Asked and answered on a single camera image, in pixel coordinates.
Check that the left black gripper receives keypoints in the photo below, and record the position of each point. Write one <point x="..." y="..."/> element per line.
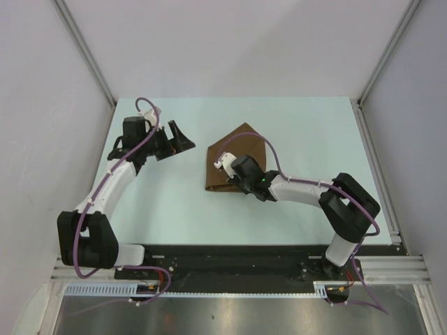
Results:
<point x="177" y="144"/>

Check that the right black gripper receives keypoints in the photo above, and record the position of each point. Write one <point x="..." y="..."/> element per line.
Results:
<point x="235" y="182"/>

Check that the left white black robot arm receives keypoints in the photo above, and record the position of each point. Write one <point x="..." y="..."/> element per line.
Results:
<point x="86" y="237"/>

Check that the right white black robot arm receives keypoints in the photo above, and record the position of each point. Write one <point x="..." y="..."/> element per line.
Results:
<point x="348" y="207"/>

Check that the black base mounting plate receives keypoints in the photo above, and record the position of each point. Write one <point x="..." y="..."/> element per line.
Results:
<point x="267" y="269"/>

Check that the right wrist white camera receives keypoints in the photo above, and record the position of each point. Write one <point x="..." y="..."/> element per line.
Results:
<point x="224" y="163"/>

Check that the wrist white camera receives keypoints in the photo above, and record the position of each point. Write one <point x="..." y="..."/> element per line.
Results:
<point x="224" y="163"/>
<point x="152" y="115"/>

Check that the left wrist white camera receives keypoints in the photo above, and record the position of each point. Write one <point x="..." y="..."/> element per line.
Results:
<point x="152" y="115"/>

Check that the white slotted cable duct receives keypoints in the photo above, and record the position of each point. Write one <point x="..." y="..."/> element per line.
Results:
<point x="144" y="291"/>

